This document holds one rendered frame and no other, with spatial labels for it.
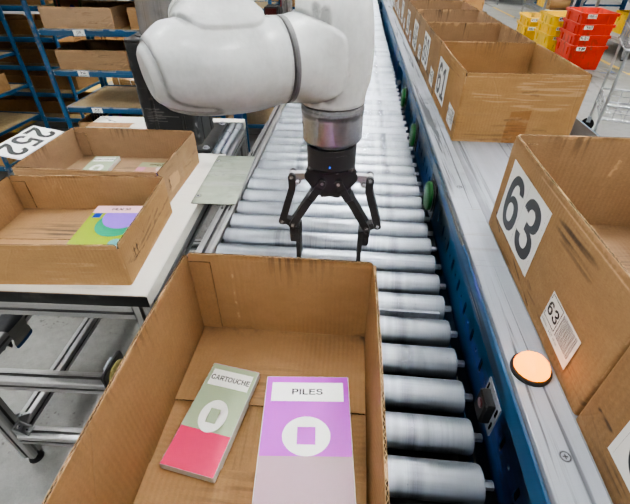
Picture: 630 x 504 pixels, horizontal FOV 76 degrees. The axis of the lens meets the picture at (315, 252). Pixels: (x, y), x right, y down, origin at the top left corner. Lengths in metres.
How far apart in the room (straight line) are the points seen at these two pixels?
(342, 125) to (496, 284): 0.33
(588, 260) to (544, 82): 0.71
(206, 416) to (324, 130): 0.43
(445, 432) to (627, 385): 0.26
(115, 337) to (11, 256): 1.00
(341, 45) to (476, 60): 1.02
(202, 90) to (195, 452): 0.44
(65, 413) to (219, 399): 1.15
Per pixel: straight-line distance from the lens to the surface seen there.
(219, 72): 0.48
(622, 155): 0.83
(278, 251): 0.90
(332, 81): 0.54
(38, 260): 0.93
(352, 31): 0.54
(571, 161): 0.80
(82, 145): 1.49
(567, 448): 0.52
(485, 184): 0.95
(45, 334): 2.05
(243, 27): 0.50
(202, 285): 0.67
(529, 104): 1.18
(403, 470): 0.61
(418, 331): 0.75
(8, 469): 1.71
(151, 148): 1.38
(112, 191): 1.12
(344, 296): 0.64
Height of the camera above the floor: 1.29
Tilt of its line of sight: 38 degrees down
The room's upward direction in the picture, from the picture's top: straight up
